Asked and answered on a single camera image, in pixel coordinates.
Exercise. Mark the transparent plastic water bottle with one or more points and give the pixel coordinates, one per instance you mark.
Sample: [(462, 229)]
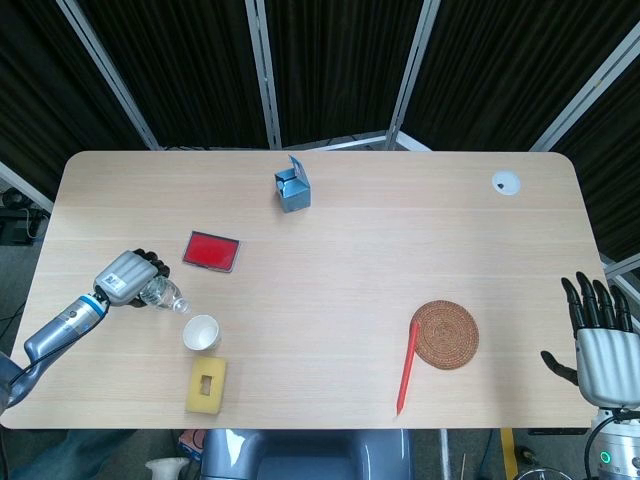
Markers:
[(160, 295)]

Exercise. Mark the blue cardboard box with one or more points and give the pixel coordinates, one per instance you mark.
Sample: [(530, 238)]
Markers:
[(295, 197)]

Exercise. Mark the grey partition base rail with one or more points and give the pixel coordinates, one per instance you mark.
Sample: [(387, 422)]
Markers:
[(350, 142)]

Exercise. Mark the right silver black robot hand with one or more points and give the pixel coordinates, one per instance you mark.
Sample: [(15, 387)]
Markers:
[(605, 360)]

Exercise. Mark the black pleated partition panel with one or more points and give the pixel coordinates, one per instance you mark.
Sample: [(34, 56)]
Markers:
[(340, 65), (50, 100), (500, 65), (615, 175), (190, 75)]

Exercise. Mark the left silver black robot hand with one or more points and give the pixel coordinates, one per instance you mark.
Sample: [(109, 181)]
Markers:
[(122, 277)]

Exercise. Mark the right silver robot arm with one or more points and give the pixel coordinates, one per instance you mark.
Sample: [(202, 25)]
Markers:
[(620, 450)]

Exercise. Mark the red pencil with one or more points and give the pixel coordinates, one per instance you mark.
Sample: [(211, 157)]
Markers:
[(407, 370)]

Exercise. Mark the red ink pad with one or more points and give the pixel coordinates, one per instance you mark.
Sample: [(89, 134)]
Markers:
[(210, 250)]

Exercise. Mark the grey metal partition post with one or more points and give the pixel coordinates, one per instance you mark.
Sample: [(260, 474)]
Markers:
[(108, 72), (622, 272), (263, 72), (25, 187), (413, 72), (590, 87)]

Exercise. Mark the white paper cup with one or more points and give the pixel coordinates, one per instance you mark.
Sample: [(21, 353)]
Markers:
[(200, 332)]

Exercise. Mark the yellow sponge block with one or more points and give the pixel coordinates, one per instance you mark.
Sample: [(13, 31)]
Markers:
[(195, 400)]

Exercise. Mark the grey blue robot torso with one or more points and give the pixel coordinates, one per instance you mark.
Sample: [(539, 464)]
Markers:
[(300, 455)]

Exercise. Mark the black electronic device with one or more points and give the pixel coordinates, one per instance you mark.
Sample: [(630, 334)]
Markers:
[(17, 225)]

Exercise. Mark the woven rattan coaster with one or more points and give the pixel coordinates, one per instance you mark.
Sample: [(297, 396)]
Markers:
[(447, 335)]

